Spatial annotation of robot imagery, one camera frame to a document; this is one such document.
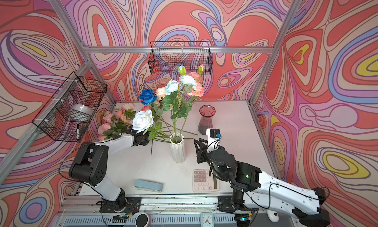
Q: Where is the white artificial rose stem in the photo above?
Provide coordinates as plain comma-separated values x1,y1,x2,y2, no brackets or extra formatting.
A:
132,109,162,146

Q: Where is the white ribbed vase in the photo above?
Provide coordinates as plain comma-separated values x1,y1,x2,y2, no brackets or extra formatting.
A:
170,132,187,164

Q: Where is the purple glass vase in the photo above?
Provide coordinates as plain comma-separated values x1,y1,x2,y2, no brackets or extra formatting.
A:
198,105,216,135

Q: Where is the blue artificial rose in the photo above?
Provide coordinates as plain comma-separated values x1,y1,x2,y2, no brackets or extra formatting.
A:
139,88,166,133

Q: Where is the cream artificial flower stem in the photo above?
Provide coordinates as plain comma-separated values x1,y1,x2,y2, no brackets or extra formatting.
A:
154,87,177,138

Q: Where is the light blue flower stem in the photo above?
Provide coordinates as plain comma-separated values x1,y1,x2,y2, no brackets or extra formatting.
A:
165,79,182,133

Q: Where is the pink peach flower stem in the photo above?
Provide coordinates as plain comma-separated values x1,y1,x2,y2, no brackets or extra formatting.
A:
178,65,204,134

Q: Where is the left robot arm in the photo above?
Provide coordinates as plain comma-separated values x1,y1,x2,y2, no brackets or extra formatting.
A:
69,131,149,213

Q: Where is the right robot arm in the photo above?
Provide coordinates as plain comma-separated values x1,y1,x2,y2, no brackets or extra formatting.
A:
194,138,330,227

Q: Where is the pile of artificial flowers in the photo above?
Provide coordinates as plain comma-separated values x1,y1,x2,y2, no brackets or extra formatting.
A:
98,104,182,143

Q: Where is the pink calculator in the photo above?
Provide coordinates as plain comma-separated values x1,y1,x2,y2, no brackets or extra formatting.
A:
193,169,220,193

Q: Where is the light blue eraser box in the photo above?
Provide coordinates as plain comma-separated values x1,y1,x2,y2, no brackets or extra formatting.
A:
134,179,163,193

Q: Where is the small green clock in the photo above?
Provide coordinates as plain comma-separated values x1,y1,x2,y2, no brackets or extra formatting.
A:
200,213,214,227

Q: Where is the white tape roll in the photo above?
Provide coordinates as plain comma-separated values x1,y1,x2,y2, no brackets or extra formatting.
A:
69,104,93,123

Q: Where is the white computer mouse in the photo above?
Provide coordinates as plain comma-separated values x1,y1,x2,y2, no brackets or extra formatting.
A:
266,210,279,223

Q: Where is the round black speaker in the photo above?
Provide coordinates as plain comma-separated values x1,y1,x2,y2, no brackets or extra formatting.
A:
135,213,152,227

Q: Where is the left black wire basket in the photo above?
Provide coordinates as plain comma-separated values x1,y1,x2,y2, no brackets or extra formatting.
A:
32,72,107,142

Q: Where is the black wire basket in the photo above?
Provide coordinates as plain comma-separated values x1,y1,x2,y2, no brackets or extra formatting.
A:
148,40,213,75
32,72,107,142

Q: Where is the back black wire basket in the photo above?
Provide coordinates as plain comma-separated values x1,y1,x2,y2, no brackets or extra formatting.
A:
148,40,213,75

